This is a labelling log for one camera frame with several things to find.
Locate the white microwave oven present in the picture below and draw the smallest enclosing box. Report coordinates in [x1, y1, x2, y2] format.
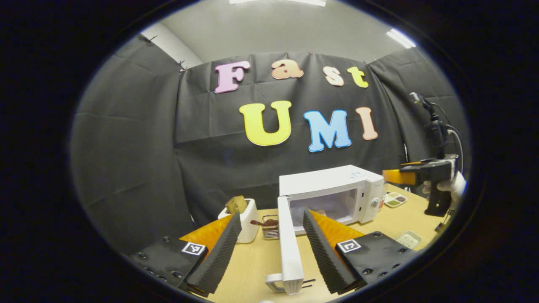
[265, 165, 386, 295]

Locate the cream cherry print tray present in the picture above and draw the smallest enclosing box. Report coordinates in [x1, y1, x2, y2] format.
[396, 231, 422, 250]

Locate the long ceiling light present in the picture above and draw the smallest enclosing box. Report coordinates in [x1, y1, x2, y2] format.
[229, 0, 327, 7]

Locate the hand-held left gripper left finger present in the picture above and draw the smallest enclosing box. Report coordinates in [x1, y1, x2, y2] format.
[128, 213, 243, 295]

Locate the black backdrop cloth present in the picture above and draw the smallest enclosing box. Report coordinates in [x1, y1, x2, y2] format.
[72, 36, 470, 253]

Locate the metal wire basket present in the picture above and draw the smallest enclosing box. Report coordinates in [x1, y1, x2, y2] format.
[261, 215, 280, 240]

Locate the side ceiling light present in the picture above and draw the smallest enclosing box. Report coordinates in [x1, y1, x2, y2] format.
[387, 29, 416, 49]

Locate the white divided bean dish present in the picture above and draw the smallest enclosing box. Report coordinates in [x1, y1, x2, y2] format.
[384, 192, 408, 207]

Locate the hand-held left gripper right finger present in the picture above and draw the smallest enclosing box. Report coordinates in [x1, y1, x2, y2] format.
[302, 209, 419, 295]

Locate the white toaster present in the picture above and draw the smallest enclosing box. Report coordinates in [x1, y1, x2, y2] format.
[218, 198, 260, 244]

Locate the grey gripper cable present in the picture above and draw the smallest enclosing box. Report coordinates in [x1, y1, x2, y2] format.
[446, 126, 464, 173]

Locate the brown bread slice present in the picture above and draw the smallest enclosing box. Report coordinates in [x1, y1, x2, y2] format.
[225, 196, 248, 214]

